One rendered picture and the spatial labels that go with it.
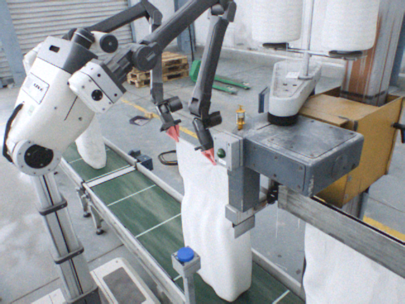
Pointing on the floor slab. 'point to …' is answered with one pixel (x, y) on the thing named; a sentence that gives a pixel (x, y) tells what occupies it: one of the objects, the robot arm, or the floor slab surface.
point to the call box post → (189, 290)
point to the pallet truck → (215, 75)
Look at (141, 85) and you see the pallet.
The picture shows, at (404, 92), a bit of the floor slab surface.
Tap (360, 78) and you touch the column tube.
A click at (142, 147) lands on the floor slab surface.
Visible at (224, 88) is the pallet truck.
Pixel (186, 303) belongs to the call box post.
